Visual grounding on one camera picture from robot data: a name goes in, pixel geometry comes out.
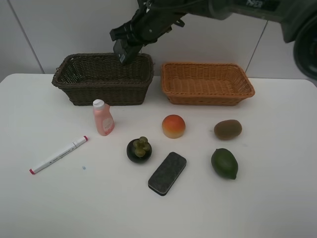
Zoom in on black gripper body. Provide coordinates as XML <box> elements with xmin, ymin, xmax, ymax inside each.
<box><xmin>110</xmin><ymin>8</ymin><xmax>185</xmax><ymax>46</ymax></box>

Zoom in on dark green pump bottle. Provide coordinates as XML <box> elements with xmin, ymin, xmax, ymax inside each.
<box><xmin>112</xmin><ymin>39</ymin><xmax>143</xmax><ymax>66</ymax></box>

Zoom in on orange peach fruit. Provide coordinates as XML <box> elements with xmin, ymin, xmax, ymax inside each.
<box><xmin>162</xmin><ymin>115</ymin><xmax>186</xmax><ymax>139</ymax></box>

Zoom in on dark mangosteen fruit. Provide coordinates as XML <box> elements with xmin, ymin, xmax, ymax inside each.
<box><xmin>126</xmin><ymin>136</ymin><xmax>152</xmax><ymax>164</ymax></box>

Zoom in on brown kiwi fruit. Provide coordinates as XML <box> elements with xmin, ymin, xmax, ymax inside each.
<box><xmin>213</xmin><ymin>119</ymin><xmax>242</xmax><ymax>140</ymax></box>

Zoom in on green lime fruit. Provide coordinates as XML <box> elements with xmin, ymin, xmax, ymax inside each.
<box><xmin>211</xmin><ymin>148</ymin><xmax>238</xmax><ymax>180</ymax></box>

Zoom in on dark grey whiteboard eraser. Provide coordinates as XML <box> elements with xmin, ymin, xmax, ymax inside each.
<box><xmin>148</xmin><ymin>152</ymin><xmax>187</xmax><ymax>196</ymax></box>

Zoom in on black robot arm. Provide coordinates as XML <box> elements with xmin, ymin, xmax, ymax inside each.
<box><xmin>109</xmin><ymin>0</ymin><xmax>317</xmax><ymax>79</ymax></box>

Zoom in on orange wicker basket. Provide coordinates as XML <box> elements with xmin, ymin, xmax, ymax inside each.
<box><xmin>161</xmin><ymin>62</ymin><xmax>255</xmax><ymax>106</ymax></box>

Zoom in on dark brown wicker basket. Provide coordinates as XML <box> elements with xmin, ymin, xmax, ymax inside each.
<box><xmin>52</xmin><ymin>53</ymin><xmax>154</xmax><ymax>106</ymax></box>

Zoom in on pink bottle white cap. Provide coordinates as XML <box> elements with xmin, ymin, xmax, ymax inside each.
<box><xmin>93</xmin><ymin>99</ymin><xmax>115</xmax><ymax>136</ymax></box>

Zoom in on white marker red caps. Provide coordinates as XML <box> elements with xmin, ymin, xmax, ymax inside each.
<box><xmin>29</xmin><ymin>135</ymin><xmax>88</xmax><ymax>175</ymax></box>

